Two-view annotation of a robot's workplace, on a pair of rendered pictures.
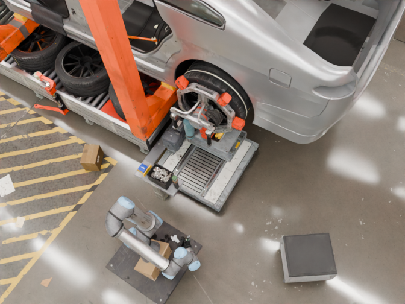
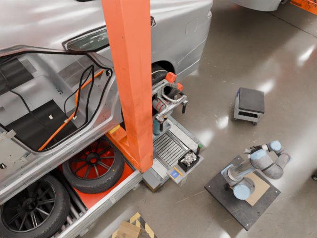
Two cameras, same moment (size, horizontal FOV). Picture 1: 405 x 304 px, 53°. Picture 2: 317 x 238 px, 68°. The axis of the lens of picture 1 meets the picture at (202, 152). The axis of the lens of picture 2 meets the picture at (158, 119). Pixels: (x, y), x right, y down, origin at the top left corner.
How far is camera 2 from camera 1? 2.45 m
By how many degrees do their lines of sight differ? 40
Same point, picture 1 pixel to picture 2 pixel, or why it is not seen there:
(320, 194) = (204, 91)
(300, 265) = (258, 105)
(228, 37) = (160, 27)
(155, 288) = (267, 193)
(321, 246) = (247, 92)
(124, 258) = (242, 212)
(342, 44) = not seen: hidden behind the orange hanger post
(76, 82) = (54, 217)
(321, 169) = (187, 86)
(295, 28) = not seen: hidden behind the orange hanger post
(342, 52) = not seen: hidden behind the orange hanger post
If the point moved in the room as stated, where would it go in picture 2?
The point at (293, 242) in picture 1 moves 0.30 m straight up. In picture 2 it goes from (244, 104) to (251, 89)
